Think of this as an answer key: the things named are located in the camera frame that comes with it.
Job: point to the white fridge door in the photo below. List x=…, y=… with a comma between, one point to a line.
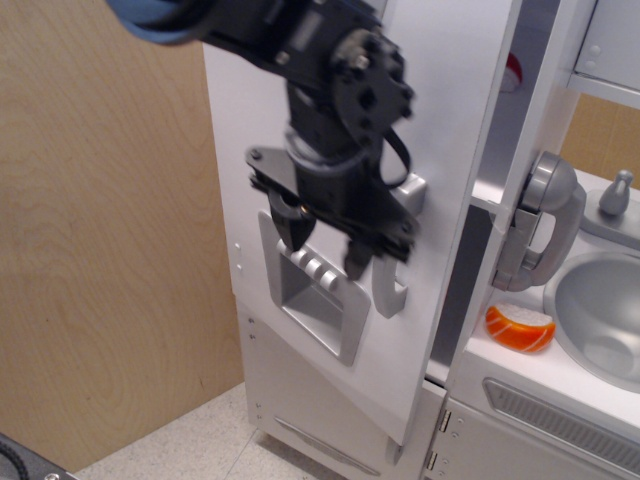
x=455, y=53

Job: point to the black case corner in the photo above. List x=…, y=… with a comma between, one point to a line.
x=19, y=462

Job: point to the brass cabinet hinge lower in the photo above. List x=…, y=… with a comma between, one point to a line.
x=432, y=463

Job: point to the grey oven vent panel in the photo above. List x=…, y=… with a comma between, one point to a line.
x=561, y=424

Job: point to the orange salmon sushi toy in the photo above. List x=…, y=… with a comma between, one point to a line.
x=518, y=328

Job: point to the white upper cupboard door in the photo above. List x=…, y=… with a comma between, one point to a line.
x=610, y=50

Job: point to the brass cabinet hinge upper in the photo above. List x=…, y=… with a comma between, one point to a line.
x=444, y=420

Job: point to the grey toy telephone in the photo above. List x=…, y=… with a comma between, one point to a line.
x=544, y=226

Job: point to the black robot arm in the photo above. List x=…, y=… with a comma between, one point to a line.
x=346, y=90

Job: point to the silver toy sink basin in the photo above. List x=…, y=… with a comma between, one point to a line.
x=594, y=301

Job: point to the brass cabinet hinge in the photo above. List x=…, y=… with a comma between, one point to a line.
x=432, y=463
x=444, y=420

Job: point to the white lower freezer door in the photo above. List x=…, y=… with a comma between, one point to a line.
x=291, y=401

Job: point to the grey toy faucet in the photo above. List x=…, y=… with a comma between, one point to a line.
x=611, y=214

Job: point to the silver ice dispenser panel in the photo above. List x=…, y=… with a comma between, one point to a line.
x=315, y=294

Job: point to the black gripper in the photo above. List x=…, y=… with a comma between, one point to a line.
x=347, y=194

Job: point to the red tuna sushi toy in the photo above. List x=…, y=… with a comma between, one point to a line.
x=513, y=75

